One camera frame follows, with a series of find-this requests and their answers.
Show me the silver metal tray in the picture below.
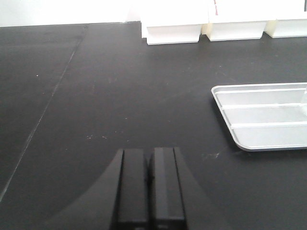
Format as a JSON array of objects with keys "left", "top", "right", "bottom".
[{"left": 211, "top": 82, "right": 307, "bottom": 151}]

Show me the pink marked glass beaker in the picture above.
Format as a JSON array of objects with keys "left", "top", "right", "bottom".
[{"left": 213, "top": 0, "right": 219, "bottom": 16}]

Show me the white storage bin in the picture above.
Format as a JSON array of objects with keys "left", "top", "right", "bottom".
[
  {"left": 264, "top": 0, "right": 307, "bottom": 38},
  {"left": 141, "top": 0, "right": 208, "bottom": 45},
  {"left": 202, "top": 0, "right": 272, "bottom": 42}
]

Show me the white storage bin right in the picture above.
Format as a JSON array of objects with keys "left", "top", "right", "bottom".
[{"left": 264, "top": 0, "right": 307, "bottom": 38}]

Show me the white storage bin left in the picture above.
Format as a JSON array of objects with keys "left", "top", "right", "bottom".
[{"left": 141, "top": 0, "right": 208, "bottom": 45}]

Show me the white storage bin middle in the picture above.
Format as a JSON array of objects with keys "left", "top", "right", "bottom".
[{"left": 202, "top": 0, "right": 272, "bottom": 42}]

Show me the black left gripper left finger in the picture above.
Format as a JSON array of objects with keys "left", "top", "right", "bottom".
[{"left": 47, "top": 149, "right": 149, "bottom": 230}]

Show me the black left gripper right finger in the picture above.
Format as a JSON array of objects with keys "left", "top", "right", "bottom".
[{"left": 149, "top": 148, "right": 230, "bottom": 230}]

